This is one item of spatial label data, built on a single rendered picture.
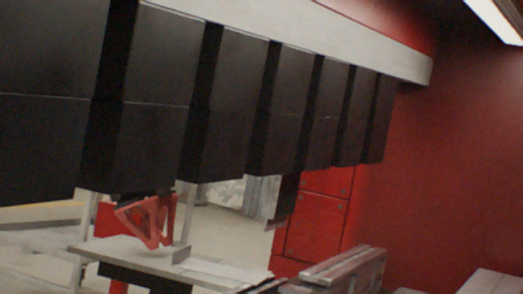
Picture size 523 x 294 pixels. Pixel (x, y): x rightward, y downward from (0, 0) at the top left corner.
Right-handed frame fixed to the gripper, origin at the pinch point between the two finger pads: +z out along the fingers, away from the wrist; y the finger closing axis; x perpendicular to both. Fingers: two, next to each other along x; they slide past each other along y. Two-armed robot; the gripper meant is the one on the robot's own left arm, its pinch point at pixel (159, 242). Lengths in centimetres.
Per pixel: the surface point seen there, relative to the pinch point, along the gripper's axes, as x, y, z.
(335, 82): -33.2, 2.7, -13.0
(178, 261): -2.6, -1.9, 3.7
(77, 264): 154, 262, -17
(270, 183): -21.0, -5.0, -2.0
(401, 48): -39, 46, -20
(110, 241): 8.5, 1.8, -2.9
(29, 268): 236, 361, -30
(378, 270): -14, 75, 19
